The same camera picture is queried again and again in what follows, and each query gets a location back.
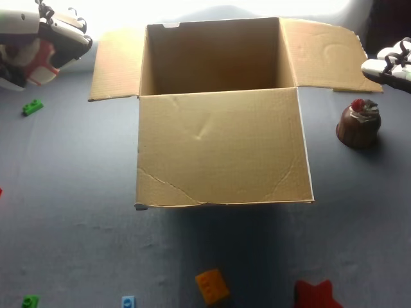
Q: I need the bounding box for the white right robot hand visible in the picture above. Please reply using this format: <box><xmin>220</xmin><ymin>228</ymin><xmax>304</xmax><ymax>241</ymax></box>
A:
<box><xmin>360</xmin><ymin>37</ymin><xmax>411</xmax><ymax>96</ymax></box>

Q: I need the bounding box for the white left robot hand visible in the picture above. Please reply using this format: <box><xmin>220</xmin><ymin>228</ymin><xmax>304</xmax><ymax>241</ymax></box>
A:
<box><xmin>0</xmin><ymin>0</ymin><xmax>94</xmax><ymax>93</ymax></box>

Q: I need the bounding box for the red white mushroom toy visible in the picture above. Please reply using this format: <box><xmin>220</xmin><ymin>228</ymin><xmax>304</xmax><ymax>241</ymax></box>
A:
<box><xmin>19</xmin><ymin>40</ymin><xmax>62</xmax><ymax>87</ymax></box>

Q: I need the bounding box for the chocolate toy cake with strawberry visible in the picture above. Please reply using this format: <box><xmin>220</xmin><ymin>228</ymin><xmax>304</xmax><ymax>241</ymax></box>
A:
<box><xmin>335</xmin><ymin>98</ymin><xmax>382</xmax><ymax>149</ymax></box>

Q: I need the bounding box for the cardboard box with flaps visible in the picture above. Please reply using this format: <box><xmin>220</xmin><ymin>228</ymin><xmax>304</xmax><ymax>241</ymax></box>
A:
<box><xmin>87</xmin><ymin>16</ymin><xmax>385</xmax><ymax>212</ymax></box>

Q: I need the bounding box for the green toy brick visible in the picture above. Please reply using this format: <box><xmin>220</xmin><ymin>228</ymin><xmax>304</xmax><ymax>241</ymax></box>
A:
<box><xmin>21</xmin><ymin>294</ymin><xmax>41</xmax><ymax>308</ymax></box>
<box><xmin>21</xmin><ymin>99</ymin><xmax>44</xmax><ymax>117</ymax></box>

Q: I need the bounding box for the white backdrop sheet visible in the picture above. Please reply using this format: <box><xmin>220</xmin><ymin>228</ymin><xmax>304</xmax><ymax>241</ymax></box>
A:
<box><xmin>51</xmin><ymin>0</ymin><xmax>370</xmax><ymax>36</ymax></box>

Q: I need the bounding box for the grey table cloth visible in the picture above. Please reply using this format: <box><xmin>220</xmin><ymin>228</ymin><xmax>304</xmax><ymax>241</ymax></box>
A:
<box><xmin>0</xmin><ymin>4</ymin><xmax>411</xmax><ymax>308</ymax></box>

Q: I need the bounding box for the red felt star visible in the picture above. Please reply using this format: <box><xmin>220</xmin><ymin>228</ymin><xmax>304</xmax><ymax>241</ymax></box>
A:
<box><xmin>293</xmin><ymin>278</ymin><xmax>346</xmax><ymax>308</ymax></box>

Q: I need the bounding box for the orange toy brick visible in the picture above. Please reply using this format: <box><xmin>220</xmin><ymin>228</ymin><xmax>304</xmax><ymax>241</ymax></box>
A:
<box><xmin>195</xmin><ymin>268</ymin><xmax>231</xmax><ymax>305</ymax></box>

